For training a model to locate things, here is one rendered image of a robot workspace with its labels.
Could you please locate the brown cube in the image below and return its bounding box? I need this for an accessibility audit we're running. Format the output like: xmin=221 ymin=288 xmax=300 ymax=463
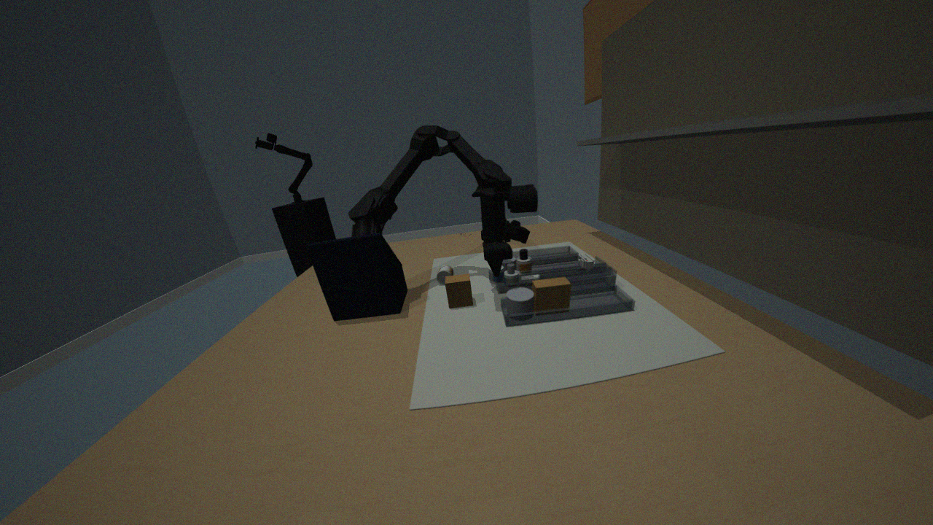
xmin=445 ymin=273 xmax=473 ymax=309

